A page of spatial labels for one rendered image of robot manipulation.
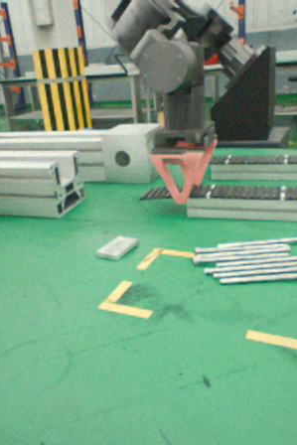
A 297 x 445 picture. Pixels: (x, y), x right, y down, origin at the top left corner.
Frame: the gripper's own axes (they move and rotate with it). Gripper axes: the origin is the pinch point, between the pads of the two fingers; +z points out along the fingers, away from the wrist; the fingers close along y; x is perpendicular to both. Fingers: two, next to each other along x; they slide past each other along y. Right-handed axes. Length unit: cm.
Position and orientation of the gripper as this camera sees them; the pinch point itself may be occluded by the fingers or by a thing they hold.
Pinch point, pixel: (187, 190)
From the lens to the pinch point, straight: 62.9
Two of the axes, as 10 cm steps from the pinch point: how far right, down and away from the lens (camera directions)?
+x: 9.4, 0.5, -3.4
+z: 0.7, 9.4, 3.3
